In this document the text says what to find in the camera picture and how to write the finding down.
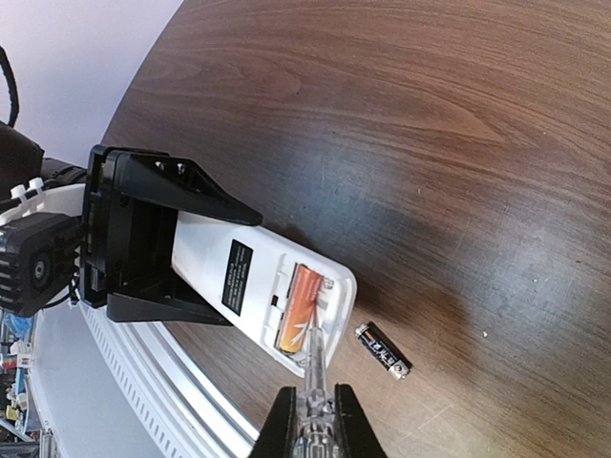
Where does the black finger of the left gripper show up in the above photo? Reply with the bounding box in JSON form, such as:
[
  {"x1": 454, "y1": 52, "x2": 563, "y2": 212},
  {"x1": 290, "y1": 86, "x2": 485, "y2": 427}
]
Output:
[
  {"x1": 116, "y1": 155, "x2": 263, "y2": 225},
  {"x1": 107, "y1": 274, "x2": 231, "y2": 326}
]

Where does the black silver battery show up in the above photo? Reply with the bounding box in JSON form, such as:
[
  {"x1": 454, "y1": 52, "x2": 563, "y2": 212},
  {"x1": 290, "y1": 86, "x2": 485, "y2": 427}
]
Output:
[{"x1": 355, "y1": 322, "x2": 412, "y2": 380}]

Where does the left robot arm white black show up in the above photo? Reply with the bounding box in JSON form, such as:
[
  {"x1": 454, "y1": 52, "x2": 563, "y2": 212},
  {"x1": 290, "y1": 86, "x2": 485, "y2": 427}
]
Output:
[{"x1": 1, "y1": 126, "x2": 263, "y2": 325}]

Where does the left black braided cable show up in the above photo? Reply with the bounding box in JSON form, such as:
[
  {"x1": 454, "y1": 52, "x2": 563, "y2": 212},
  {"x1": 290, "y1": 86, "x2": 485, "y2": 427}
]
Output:
[{"x1": 0, "y1": 45, "x2": 23, "y2": 130}]

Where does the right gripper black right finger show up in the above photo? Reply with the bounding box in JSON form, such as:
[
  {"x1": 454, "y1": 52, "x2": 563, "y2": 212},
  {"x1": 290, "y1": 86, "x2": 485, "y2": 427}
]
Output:
[{"x1": 334, "y1": 384, "x2": 387, "y2": 458}]

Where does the orange battery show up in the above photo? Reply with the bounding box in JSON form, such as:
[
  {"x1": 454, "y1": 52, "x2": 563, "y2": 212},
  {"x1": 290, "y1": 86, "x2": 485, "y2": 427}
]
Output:
[{"x1": 276, "y1": 264, "x2": 323, "y2": 355}]

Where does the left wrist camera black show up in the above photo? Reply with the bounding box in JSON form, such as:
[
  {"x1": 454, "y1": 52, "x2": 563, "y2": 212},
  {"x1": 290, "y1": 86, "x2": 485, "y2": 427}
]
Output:
[{"x1": 1, "y1": 212, "x2": 82, "y2": 318}]

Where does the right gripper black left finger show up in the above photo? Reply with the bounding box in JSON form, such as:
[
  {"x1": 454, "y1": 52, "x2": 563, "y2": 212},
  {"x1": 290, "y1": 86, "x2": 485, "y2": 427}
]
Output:
[{"x1": 248, "y1": 386, "x2": 297, "y2": 458}]

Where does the front aluminium rail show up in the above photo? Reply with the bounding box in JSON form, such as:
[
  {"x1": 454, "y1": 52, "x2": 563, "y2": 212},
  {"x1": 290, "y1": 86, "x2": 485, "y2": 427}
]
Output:
[{"x1": 79, "y1": 302, "x2": 259, "y2": 457}]

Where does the clear handle screwdriver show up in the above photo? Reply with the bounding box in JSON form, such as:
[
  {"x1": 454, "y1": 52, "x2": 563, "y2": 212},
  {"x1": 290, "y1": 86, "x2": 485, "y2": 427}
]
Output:
[{"x1": 290, "y1": 326, "x2": 335, "y2": 458}]

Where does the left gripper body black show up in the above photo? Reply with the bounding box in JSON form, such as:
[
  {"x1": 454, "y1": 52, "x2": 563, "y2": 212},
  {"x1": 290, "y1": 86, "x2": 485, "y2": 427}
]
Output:
[{"x1": 79, "y1": 145, "x2": 178, "y2": 308}]

